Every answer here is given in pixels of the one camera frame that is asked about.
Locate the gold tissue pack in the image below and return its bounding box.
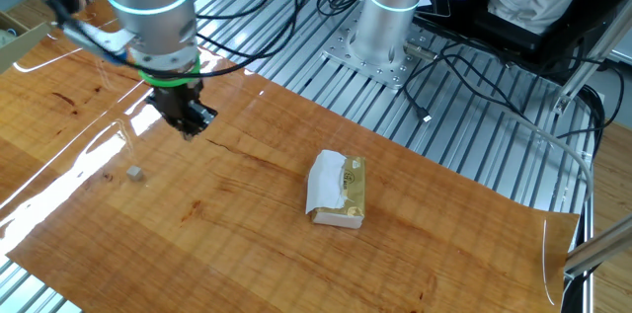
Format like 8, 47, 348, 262
305, 149, 367, 230

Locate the aluminium profile bar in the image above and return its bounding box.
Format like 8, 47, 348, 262
562, 213, 632, 280

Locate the black chair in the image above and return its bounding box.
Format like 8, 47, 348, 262
413, 0, 632, 80

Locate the silver wrist mount bracket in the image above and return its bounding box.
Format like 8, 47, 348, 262
46, 0, 137, 66

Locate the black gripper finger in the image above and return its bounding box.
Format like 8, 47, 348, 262
185, 99, 219, 142
146, 97, 189, 140

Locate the black USB cable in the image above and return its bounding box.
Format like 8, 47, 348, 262
400, 53, 495, 124

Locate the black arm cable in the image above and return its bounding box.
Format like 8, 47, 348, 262
132, 0, 325, 81

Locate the white tissue sheet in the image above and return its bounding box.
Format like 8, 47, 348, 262
305, 149, 349, 215

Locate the wood-grain table mat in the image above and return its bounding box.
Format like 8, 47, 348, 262
0, 0, 580, 313

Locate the long black cable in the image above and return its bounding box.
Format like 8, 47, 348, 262
434, 43, 626, 140

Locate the cardboard box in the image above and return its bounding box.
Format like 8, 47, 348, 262
0, 10, 52, 75

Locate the grey hose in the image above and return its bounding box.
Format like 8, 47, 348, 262
488, 105, 594, 205

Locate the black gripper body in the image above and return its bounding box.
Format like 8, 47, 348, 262
146, 77, 206, 117

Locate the slanted aluminium profile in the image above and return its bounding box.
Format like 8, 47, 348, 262
551, 0, 632, 116

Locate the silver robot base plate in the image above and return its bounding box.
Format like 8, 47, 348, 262
321, 14, 438, 91

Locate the silver base cable connector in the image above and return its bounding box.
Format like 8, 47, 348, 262
403, 40, 439, 61

